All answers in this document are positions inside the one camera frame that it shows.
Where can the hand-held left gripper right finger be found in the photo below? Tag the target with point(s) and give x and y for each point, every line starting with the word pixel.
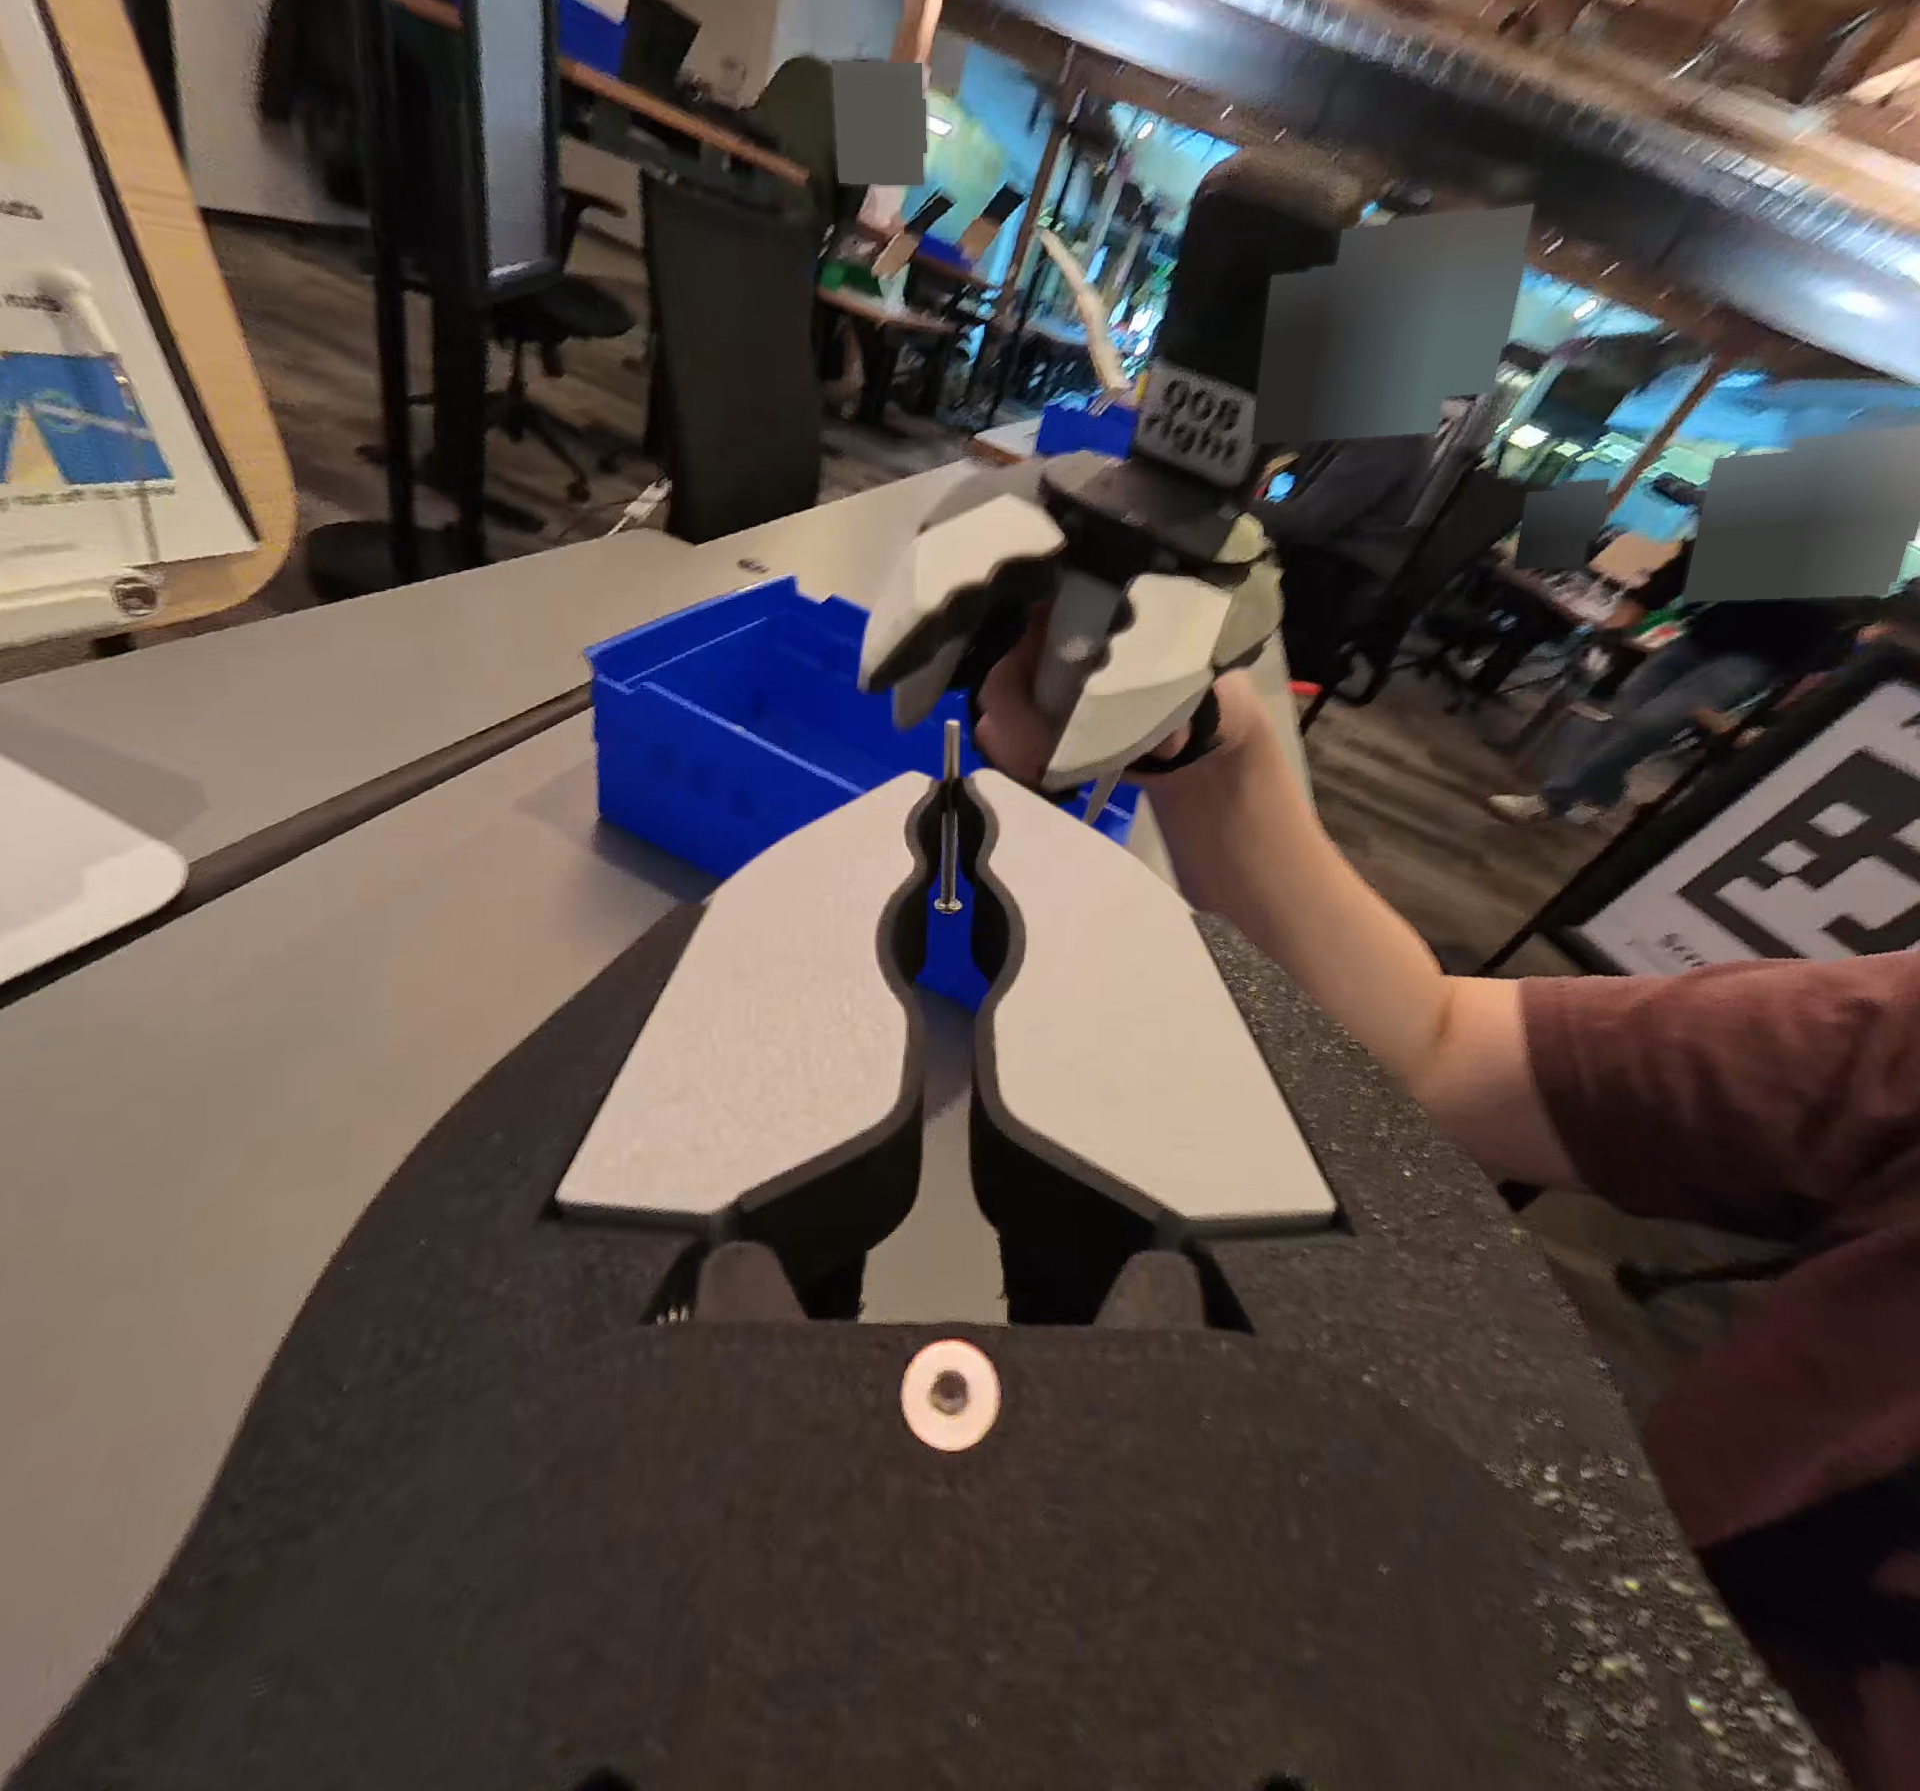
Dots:
pixel 1157 1056

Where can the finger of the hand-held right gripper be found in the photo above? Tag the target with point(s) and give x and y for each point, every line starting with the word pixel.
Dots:
pixel 1163 667
pixel 948 578

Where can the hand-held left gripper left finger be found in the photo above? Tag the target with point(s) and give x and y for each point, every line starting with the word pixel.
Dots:
pixel 751 1056

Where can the thin steel bolt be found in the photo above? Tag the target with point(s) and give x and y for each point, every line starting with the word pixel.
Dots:
pixel 949 861

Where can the blue divided parts bin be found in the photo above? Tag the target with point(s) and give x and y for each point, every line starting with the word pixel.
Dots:
pixel 721 758

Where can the person's right forearm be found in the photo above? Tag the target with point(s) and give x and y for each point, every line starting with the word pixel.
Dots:
pixel 1351 953

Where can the person's right hand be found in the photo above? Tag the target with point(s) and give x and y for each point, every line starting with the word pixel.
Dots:
pixel 1233 773

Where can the blue plastic bin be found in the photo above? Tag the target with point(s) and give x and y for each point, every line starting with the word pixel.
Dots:
pixel 590 31
pixel 1080 428

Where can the tall black chair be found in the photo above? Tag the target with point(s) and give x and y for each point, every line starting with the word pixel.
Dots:
pixel 728 350

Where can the white power strip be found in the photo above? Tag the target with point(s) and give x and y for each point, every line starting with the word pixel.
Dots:
pixel 639 504

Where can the black office chair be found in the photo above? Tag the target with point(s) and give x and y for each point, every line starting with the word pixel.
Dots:
pixel 562 315

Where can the long wooden desk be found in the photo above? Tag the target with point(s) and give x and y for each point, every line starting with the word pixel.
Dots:
pixel 663 105

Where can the marker sign stand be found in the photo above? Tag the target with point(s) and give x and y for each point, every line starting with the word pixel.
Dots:
pixel 1771 861

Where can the upright display panel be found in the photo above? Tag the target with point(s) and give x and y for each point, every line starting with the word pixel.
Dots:
pixel 519 97

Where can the black floor stand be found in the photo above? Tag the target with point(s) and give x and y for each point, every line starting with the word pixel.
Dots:
pixel 382 245

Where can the white stand base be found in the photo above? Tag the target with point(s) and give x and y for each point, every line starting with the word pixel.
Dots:
pixel 78 861

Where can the wooden display board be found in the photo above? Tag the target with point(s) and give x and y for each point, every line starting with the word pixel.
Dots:
pixel 239 396

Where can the instruction poster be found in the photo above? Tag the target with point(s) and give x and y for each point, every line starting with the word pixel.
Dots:
pixel 78 245

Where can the grey ceiling duct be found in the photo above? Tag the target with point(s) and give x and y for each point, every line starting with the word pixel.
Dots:
pixel 1500 97

